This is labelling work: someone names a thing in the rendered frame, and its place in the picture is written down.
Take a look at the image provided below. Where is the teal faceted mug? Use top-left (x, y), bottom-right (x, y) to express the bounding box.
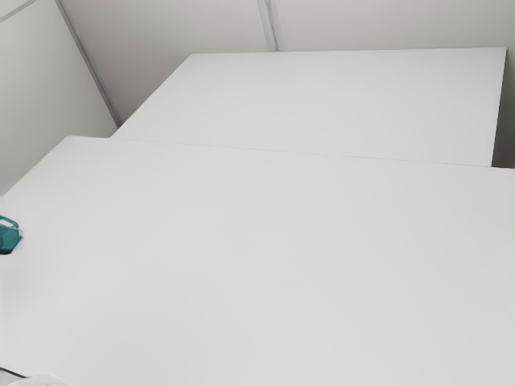
top-left (0, 216), bottom-right (24, 255)

